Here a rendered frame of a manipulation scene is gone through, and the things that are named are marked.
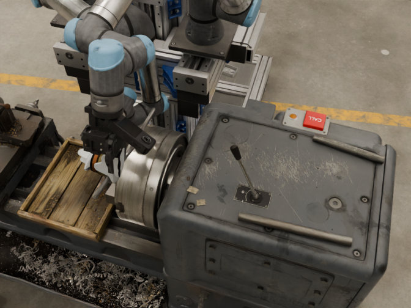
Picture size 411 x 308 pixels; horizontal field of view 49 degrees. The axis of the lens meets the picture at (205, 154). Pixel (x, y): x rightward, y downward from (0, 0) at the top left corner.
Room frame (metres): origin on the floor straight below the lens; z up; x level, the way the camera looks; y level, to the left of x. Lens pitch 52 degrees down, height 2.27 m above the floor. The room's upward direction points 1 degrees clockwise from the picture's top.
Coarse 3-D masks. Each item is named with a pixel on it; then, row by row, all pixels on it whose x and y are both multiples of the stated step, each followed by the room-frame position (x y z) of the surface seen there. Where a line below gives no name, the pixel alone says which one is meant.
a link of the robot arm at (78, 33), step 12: (96, 0) 0.99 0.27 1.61; (108, 0) 0.98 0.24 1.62; (120, 0) 0.99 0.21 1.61; (132, 0) 1.02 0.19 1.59; (96, 12) 0.94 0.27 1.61; (108, 12) 0.95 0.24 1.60; (120, 12) 0.97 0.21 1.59; (72, 24) 0.92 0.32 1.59; (84, 24) 0.91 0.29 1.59; (96, 24) 0.91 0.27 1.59; (108, 24) 0.93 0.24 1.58; (72, 36) 0.89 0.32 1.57; (84, 36) 0.88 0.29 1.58; (96, 36) 0.88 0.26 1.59; (84, 48) 0.87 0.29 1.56
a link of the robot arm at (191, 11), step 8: (192, 0) 1.42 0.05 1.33; (200, 0) 1.40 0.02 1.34; (208, 0) 1.39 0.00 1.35; (216, 0) 1.38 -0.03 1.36; (192, 8) 1.42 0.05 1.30; (200, 8) 1.40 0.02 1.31; (208, 8) 1.38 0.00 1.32; (192, 16) 1.42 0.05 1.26; (200, 16) 1.40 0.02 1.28; (208, 16) 1.40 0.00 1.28; (216, 16) 1.38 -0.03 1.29
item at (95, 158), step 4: (92, 156) 0.88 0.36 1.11; (96, 156) 0.88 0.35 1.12; (100, 156) 0.88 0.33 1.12; (92, 160) 0.87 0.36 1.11; (96, 160) 0.87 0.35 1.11; (100, 160) 0.86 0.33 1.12; (92, 164) 0.86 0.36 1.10; (92, 168) 0.85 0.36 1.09; (96, 172) 0.85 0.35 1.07; (100, 172) 0.84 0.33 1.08
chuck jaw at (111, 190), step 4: (108, 184) 0.78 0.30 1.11; (112, 184) 0.78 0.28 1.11; (108, 188) 0.78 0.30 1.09; (112, 188) 0.76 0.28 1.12; (108, 192) 0.74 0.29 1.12; (112, 192) 0.74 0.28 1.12; (108, 196) 0.73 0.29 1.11; (112, 196) 0.73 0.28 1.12; (108, 200) 0.73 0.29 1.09; (112, 200) 0.73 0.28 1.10; (116, 204) 0.71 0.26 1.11; (120, 204) 0.71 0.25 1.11; (116, 208) 0.71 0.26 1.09; (120, 208) 0.70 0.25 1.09
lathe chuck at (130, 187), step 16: (160, 128) 0.92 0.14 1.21; (128, 144) 0.84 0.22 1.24; (160, 144) 0.84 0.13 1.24; (128, 160) 0.79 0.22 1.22; (144, 160) 0.78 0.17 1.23; (128, 176) 0.75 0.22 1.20; (144, 176) 0.74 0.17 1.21; (128, 192) 0.71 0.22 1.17; (144, 192) 0.71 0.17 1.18; (128, 208) 0.69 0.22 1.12; (144, 224) 0.68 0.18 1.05
